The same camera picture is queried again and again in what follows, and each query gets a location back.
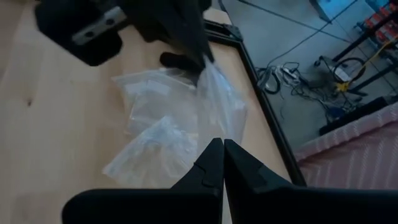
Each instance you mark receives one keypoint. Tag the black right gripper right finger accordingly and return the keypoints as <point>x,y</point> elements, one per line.
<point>280,205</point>

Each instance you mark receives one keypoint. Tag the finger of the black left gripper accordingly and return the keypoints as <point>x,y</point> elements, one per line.
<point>164,25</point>
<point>196,18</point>

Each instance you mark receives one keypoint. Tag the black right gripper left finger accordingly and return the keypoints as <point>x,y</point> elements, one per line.
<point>186,205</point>

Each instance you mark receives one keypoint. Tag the pink chevron curtain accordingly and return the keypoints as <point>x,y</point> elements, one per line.
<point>357,155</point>

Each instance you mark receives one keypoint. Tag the white power strip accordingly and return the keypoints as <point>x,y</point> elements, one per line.
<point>290,72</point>

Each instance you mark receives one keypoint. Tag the shelf with red boxes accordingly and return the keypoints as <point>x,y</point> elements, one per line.
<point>377,20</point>

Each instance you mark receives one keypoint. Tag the black aluminium table frame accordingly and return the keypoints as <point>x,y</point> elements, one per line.
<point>273,118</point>

